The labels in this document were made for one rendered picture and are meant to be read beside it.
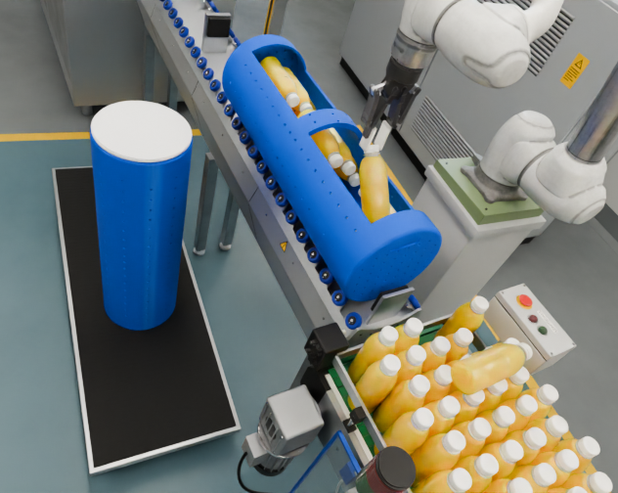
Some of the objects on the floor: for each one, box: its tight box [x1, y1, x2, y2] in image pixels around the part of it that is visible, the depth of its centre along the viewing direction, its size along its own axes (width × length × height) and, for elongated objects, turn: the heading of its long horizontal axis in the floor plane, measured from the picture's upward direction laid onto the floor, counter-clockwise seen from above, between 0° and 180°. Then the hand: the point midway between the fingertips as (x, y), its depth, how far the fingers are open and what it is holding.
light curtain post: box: [262, 0, 287, 36], centre depth 231 cm, size 6×6×170 cm
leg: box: [194, 153, 219, 255], centre depth 229 cm, size 6×6×63 cm
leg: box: [166, 70, 178, 112], centre depth 285 cm, size 6×6×63 cm
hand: (375, 136), depth 120 cm, fingers closed on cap, 4 cm apart
